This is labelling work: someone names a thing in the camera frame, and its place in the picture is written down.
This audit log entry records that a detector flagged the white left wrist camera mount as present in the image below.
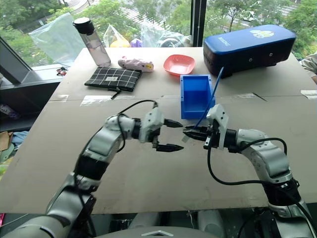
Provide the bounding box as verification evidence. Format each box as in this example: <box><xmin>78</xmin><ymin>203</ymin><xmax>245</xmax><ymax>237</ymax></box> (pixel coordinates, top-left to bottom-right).
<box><xmin>138</xmin><ymin>107</ymin><xmax>165</xmax><ymax>144</ymax></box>

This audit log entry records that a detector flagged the large bluish plastic bag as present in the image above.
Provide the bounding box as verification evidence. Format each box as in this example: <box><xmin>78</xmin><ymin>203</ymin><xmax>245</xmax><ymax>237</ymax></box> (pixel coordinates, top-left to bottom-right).
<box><xmin>28</xmin><ymin>12</ymin><xmax>86</xmax><ymax>67</ymax></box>

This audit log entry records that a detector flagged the dark window frame post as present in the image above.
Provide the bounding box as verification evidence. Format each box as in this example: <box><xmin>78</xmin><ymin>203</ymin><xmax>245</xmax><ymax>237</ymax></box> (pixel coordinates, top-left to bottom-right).
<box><xmin>190</xmin><ymin>0</ymin><xmax>208</xmax><ymax>48</ymax></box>

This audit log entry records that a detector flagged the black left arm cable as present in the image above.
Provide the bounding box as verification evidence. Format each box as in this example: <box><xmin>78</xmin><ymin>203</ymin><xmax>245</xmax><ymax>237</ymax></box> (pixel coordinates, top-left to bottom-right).
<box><xmin>116</xmin><ymin>99</ymin><xmax>159</xmax><ymax>153</ymax></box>

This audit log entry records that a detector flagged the blue cable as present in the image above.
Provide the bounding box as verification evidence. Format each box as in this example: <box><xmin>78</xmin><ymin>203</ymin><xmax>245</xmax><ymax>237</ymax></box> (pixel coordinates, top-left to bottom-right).
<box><xmin>194</xmin><ymin>66</ymin><xmax>225</xmax><ymax>130</ymax></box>

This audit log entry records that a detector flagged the clear tape strip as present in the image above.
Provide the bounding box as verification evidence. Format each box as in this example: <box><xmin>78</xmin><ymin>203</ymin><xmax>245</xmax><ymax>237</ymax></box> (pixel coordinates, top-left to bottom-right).
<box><xmin>300</xmin><ymin>89</ymin><xmax>317</xmax><ymax>100</ymax></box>
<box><xmin>49</xmin><ymin>94</ymin><xmax>70</xmax><ymax>103</ymax></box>
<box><xmin>80</xmin><ymin>95</ymin><xmax>112</xmax><ymax>107</ymax></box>

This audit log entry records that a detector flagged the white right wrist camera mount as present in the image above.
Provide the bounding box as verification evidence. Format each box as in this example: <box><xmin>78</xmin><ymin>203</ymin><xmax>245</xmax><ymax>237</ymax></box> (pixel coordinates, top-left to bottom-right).
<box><xmin>206</xmin><ymin>104</ymin><xmax>230</xmax><ymax>150</ymax></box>

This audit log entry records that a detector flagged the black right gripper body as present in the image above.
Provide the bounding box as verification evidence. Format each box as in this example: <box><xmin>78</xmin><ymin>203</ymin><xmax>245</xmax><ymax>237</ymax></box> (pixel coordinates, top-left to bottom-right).
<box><xmin>203</xmin><ymin>123</ymin><xmax>221</xmax><ymax>150</ymax></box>

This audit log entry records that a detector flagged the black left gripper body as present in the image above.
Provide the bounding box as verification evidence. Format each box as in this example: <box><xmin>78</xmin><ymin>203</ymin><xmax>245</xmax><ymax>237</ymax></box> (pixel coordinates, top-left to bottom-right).
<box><xmin>151</xmin><ymin>118</ymin><xmax>169</xmax><ymax>150</ymax></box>

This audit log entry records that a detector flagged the blue plastic bin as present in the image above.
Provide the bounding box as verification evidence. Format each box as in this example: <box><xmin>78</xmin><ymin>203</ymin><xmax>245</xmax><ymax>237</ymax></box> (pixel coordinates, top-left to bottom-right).
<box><xmin>180</xmin><ymin>74</ymin><xmax>216</xmax><ymax>120</ymax></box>

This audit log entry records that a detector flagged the clear crumpled plastic bag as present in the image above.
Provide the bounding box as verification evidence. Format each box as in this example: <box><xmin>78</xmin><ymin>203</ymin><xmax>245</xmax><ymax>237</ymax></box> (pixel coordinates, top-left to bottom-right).
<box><xmin>140</xmin><ymin>19</ymin><xmax>193</xmax><ymax>48</ymax></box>

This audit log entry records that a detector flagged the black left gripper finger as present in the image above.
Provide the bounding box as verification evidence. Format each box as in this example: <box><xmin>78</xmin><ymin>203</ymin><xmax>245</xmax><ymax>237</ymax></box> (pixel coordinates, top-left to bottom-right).
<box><xmin>164</xmin><ymin>119</ymin><xmax>184</xmax><ymax>129</ymax></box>
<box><xmin>156</xmin><ymin>143</ymin><xmax>185</xmax><ymax>153</ymax></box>

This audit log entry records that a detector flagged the dark window ledge shelf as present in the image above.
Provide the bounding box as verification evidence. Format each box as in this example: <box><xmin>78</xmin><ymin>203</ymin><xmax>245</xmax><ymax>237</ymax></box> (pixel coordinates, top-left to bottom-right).
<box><xmin>0</xmin><ymin>36</ymin><xmax>65</xmax><ymax>133</ymax></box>

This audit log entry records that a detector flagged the grey fabric sleeve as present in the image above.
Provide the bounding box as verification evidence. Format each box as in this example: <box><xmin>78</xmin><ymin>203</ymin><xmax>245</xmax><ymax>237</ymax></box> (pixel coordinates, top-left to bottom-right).
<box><xmin>300</xmin><ymin>53</ymin><xmax>317</xmax><ymax>83</ymax></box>

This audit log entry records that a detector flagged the clear bag with yellow item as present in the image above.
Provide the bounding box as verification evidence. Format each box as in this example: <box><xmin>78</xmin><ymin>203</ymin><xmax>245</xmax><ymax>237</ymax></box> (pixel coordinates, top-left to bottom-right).
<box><xmin>103</xmin><ymin>23</ymin><xmax>131</xmax><ymax>49</ymax></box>

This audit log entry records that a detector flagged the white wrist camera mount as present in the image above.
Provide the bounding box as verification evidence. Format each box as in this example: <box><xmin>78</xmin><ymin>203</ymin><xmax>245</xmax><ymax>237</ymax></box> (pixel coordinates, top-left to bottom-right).
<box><xmin>206</xmin><ymin>104</ymin><xmax>230</xmax><ymax>150</ymax></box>
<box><xmin>138</xmin><ymin>107</ymin><xmax>165</xmax><ymax>144</ymax></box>

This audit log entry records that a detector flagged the black white-grid zipper pouch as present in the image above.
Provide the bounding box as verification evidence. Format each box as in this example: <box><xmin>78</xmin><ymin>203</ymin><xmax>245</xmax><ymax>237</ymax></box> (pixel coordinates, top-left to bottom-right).
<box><xmin>84</xmin><ymin>66</ymin><xmax>143</xmax><ymax>100</ymax></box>

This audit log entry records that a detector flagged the pink folded umbrella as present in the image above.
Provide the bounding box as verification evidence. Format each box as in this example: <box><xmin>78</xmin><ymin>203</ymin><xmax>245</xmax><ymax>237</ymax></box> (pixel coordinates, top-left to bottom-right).
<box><xmin>117</xmin><ymin>56</ymin><xmax>155</xmax><ymax>73</ymax></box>

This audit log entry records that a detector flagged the clear bottle with black cap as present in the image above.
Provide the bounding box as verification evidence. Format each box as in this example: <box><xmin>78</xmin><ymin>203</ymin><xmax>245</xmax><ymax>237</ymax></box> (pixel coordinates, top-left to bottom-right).
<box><xmin>72</xmin><ymin>17</ymin><xmax>112</xmax><ymax>68</ymax></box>

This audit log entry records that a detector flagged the white rounded shape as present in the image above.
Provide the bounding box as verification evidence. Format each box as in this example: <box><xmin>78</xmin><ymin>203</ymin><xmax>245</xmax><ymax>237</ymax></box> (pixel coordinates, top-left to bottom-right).
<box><xmin>197</xmin><ymin>210</ymin><xmax>225</xmax><ymax>238</ymax></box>

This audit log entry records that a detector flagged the pile of coloured cloths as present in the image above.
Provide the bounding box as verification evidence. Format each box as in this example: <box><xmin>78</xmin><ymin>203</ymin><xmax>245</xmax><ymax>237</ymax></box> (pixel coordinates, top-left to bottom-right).
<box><xmin>0</xmin><ymin>130</ymin><xmax>29</xmax><ymax>164</ymax></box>

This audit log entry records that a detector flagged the pink square bowl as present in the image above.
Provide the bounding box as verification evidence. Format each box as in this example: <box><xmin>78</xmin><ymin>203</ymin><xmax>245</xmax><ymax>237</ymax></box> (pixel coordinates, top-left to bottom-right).
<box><xmin>163</xmin><ymin>54</ymin><xmax>197</xmax><ymax>77</ymax></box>

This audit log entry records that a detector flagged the large blue hard case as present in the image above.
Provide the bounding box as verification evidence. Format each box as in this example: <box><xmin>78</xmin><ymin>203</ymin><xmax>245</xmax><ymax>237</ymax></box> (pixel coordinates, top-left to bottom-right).
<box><xmin>203</xmin><ymin>24</ymin><xmax>297</xmax><ymax>79</ymax></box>

